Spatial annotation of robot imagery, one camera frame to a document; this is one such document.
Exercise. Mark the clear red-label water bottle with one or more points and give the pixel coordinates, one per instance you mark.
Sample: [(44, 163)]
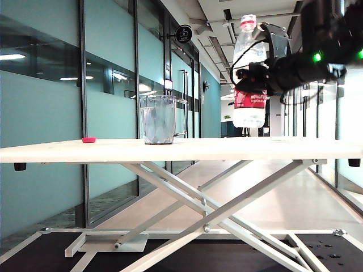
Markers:
[(249, 119)]

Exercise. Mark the clear plastic measuring cup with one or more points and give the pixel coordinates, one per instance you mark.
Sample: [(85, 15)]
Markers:
[(157, 122)]

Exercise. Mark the black base platform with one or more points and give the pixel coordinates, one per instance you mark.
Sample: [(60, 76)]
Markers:
[(42, 255)]

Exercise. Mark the black standing machine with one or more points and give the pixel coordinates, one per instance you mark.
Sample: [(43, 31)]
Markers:
[(263, 132)]

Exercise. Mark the red plastic bottle cap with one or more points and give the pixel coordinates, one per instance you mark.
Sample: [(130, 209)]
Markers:
[(89, 139)]

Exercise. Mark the black bar stool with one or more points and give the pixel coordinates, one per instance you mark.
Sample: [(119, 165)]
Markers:
[(247, 131)]

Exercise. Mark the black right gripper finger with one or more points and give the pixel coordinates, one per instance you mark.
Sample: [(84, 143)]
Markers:
[(258, 70), (253, 85)]

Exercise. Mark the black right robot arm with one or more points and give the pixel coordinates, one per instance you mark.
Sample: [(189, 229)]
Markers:
[(326, 22)]

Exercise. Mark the black rubber table foot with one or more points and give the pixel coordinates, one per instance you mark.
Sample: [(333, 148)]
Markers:
[(354, 163), (20, 167)]

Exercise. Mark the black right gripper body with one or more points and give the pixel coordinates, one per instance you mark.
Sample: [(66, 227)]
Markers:
[(286, 73)]

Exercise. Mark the white scissor lift frame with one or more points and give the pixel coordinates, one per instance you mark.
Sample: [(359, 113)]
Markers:
[(181, 195)]

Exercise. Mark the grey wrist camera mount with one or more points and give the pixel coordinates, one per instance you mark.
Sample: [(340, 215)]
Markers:
[(279, 39)]

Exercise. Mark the round black hanging sign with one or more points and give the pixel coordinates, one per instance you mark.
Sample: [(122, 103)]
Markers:
[(183, 34)]

